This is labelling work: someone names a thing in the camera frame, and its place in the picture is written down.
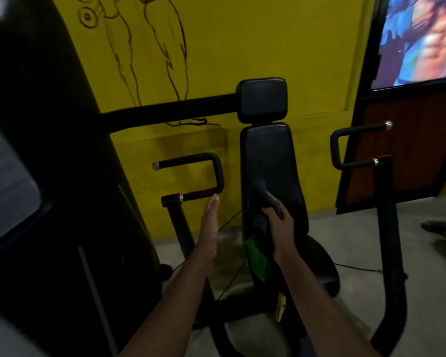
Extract person's left hand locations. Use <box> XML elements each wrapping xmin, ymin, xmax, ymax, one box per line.
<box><xmin>194</xmin><ymin>193</ymin><xmax>222</xmax><ymax>266</ymax></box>

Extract person's right hand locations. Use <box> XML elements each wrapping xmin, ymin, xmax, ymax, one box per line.
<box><xmin>261</xmin><ymin>198</ymin><xmax>299</xmax><ymax>265</ymax></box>

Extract dark grey green cloth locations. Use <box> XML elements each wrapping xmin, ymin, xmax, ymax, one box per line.
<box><xmin>243</xmin><ymin>177</ymin><xmax>283</xmax><ymax>283</ymax></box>

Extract person's right forearm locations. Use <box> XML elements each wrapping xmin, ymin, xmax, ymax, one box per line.
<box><xmin>277</xmin><ymin>248</ymin><xmax>382</xmax><ymax>357</ymax></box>

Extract person's left forearm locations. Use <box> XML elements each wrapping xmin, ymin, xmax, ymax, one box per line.
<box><xmin>118</xmin><ymin>256</ymin><xmax>215</xmax><ymax>357</ymax></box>

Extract brown wooden door panel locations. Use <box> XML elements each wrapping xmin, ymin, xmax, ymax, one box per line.
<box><xmin>336</xmin><ymin>89</ymin><xmax>446</xmax><ymax>215</ymax></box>

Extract thin black floor cable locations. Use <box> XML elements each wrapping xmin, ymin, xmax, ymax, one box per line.
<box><xmin>334</xmin><ymin>263</ymin><xmax>384</xmax><ymax>274</ymax></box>

